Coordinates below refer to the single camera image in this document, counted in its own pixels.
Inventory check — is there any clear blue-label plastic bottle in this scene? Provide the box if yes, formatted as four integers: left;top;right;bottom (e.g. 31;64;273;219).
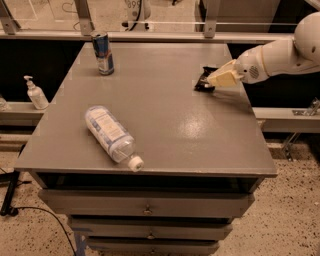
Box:
85;106;144;171

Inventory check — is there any middle grey drawer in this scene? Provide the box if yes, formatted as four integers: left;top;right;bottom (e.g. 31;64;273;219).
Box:
68;217;232;240

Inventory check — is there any grey drawer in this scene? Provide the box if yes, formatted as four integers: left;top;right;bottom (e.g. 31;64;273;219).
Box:
86;237;219;255
68;217;232;240
39;190;254;218

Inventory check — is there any bottom grey drawer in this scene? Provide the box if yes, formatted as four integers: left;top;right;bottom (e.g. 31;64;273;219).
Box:
86;237;219;255

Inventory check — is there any white pump sanitizer bottle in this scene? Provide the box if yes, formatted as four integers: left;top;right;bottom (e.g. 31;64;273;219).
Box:
24;75;49;110

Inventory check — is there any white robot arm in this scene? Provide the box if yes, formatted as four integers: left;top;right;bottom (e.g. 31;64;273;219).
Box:
206;12;320;88

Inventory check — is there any metal railing frame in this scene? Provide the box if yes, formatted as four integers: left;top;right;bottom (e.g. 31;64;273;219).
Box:
0;0;320;45

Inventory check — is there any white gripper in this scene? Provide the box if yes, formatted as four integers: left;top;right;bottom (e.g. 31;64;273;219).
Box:
206;46;269;88

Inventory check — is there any grey drawer cabinet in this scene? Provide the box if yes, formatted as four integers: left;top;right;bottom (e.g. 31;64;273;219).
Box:
14;41;278;256

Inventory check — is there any metal bracket on rail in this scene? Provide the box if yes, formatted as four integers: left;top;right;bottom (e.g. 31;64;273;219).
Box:
293;98;320;116

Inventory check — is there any black rxbar chocolate wrapper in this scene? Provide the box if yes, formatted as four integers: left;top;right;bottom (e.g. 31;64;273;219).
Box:
194;66;216;93

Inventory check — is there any black stand leg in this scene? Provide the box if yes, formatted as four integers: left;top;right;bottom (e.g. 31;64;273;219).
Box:
0;168;20;217

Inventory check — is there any top grey drawer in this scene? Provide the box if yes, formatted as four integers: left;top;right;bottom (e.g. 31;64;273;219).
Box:
39;190;254;218

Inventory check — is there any black floor cable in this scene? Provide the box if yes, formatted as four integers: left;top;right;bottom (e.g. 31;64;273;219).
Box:
9;206;78;256

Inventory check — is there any blue silver energy drink can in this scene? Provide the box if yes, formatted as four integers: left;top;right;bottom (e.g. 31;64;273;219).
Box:
91;31;114;75

